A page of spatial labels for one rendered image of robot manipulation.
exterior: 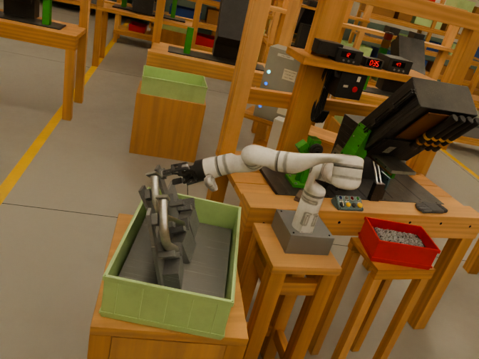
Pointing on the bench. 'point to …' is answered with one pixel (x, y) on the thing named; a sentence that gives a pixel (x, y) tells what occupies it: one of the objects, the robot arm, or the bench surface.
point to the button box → (346, 203)
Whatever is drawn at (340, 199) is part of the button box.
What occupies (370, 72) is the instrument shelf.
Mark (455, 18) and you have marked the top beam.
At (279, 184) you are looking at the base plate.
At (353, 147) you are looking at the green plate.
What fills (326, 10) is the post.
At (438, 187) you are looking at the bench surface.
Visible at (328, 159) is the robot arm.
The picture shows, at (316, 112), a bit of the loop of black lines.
